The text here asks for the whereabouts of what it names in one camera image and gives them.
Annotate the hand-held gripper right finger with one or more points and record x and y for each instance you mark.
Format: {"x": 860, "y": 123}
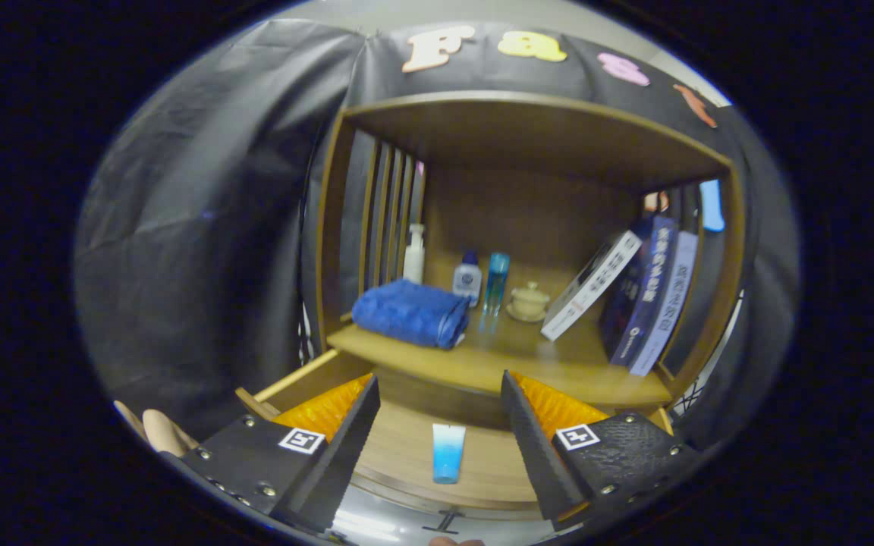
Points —
{"x": 539, "y": 455}

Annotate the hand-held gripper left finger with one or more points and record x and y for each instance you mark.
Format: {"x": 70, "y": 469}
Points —
{"x": 338, "y": 462}

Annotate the wooden drawer with black knob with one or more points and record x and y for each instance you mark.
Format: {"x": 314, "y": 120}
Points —
{"x": 407, "y": 447}

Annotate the blue squeeze tube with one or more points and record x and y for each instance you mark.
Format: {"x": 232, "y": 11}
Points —
{"x": 448, "y": 455}

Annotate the wooden countertop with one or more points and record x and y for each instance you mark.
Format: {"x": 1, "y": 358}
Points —
{"x": 513, "y": 356}

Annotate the wooden cabinet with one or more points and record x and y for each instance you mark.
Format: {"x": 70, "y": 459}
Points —
{"x": 528, "y": 205}

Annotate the beige lidded ceramic cup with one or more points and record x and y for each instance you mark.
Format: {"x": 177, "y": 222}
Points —
{"x": 529, "y": 302}

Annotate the rolled blue towel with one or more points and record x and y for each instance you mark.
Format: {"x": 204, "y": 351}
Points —
{"x": 407, "y": 311}

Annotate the person's leg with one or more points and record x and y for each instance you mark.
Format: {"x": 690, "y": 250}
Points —
{"x": 132, "y": 421}
{"x": 168, "y": 434}

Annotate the clear blue bottle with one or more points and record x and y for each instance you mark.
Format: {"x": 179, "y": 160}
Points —
{"x": 496, "y": 284}

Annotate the white book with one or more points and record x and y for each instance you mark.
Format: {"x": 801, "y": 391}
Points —
{"x": 592, "y": 284}

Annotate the white bottle with blue cap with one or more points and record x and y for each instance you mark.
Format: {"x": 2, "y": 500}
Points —
{"x": 467, "y": 282}

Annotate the dark blue book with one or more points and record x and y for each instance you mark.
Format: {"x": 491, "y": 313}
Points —
{"x": 646, "y": 296}

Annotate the light purple book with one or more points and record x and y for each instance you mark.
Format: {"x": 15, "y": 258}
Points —
{"x": 672, "y": 303}

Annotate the white pump bottle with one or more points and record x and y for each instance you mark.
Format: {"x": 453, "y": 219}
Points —
{"x": 414, "y": 265}

